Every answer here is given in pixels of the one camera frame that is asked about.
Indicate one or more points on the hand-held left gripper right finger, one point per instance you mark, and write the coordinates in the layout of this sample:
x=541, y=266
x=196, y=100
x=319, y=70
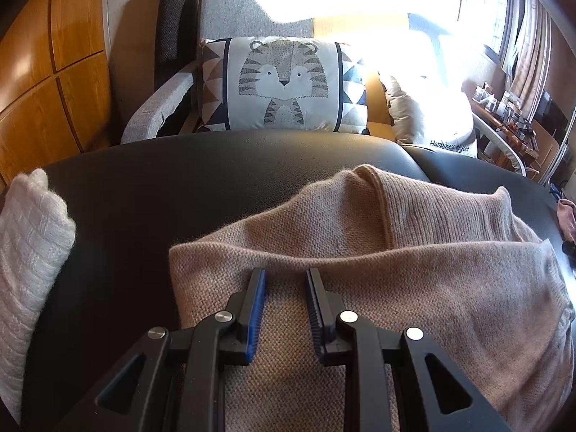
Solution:
x=315, y=319

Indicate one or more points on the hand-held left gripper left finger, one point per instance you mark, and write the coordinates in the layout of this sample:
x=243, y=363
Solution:
x=254, y=319

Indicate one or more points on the beige knit sweater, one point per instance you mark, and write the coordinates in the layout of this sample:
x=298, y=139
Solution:
x=405, y=279

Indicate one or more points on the deer print cushion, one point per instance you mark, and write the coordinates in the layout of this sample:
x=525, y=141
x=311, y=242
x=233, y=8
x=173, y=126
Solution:
x=427, y=117

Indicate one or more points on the tiger print cushion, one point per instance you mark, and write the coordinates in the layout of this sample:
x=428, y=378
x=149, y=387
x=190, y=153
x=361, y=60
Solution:
x=279, y=85

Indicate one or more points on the white knit sweater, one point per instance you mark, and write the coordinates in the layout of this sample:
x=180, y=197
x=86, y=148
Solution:
x=27, y=256

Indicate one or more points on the wooden side table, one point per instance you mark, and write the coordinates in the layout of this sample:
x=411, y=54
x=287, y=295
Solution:
x=499, y=121

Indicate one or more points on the pink knit sweater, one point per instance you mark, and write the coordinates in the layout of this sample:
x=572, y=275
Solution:
x=568, y=218

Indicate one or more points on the row of glass jars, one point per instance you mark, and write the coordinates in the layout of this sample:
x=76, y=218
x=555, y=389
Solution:
x=495, y=99

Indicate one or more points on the white metal stand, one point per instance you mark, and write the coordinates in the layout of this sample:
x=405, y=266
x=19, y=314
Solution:
x=562, y=157

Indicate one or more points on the grey fabric sofa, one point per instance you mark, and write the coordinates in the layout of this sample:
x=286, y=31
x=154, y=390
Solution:
x=234, y=9

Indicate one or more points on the black monitor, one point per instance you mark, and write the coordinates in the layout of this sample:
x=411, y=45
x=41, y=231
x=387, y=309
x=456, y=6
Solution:
x=553, y=112

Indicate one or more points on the wooden wardrobe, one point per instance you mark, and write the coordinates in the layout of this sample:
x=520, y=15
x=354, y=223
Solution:
x=45, y=76

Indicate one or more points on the beige patterned curtain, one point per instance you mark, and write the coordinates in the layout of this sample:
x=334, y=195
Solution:
x=531, y=45

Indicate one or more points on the barred window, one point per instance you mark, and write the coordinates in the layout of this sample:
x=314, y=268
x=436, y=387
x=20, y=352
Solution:
x=490, y=9

